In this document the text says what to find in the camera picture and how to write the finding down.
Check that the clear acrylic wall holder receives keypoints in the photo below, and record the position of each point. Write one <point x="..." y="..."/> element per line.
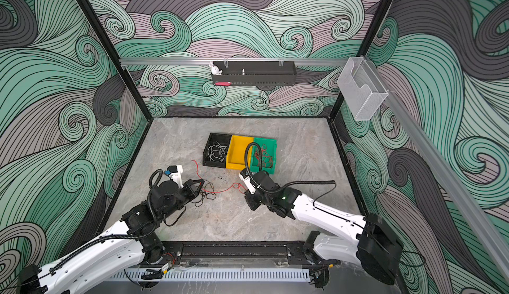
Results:
<point x="362" y="87"/>

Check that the white rabbit figurine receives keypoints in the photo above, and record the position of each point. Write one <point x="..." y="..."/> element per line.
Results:
<point x="215" y="70"/>

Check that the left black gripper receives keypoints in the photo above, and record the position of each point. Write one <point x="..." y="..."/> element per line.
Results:
<point x="188" y="186"/>

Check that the yellow plastic bin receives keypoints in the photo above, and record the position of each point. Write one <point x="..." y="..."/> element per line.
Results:
<point x="236" y="152"/>

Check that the white slotted cable duct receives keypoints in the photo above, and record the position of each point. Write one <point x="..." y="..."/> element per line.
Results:
<point x="236" y="275"/>

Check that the green plastic bin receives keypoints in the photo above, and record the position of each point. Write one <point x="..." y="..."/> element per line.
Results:
<point x="267" y="158"/>

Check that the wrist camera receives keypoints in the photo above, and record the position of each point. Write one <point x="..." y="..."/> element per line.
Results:
<point x="247" y="181"/>
<point x="174" y="172"/>

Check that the black plastic bin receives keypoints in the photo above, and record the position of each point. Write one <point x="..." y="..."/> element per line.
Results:
<point x="215" y="151"/>

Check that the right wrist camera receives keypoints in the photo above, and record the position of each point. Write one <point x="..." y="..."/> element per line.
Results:
<point x="247" y="181"/>

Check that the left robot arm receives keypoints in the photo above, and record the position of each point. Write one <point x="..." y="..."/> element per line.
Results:
<point x="130" y="241"/>

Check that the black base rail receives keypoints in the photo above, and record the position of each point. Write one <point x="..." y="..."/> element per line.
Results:
<point x="289" y="250"/>

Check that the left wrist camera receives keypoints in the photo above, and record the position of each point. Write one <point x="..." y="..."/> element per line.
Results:
<point x="174" y="172"/>

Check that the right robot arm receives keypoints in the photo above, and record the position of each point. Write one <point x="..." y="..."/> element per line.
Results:
<point x="366" y="242"/>

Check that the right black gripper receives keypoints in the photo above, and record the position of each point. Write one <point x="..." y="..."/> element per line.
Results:
<point x="252" y="204"/>

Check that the black wall shelf tray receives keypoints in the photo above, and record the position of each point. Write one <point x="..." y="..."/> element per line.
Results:
<point x="263" y="74"/>

